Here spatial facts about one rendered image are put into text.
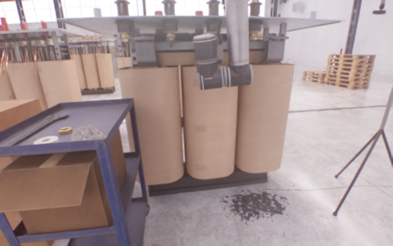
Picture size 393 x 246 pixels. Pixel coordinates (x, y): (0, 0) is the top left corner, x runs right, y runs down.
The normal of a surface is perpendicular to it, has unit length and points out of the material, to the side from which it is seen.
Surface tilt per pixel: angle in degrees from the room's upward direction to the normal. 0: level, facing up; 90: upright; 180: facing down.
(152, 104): 90
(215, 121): 90
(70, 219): 90
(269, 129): 90
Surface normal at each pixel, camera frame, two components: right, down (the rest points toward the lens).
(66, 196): 0.05, -0.70
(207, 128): 0.14, 0.33
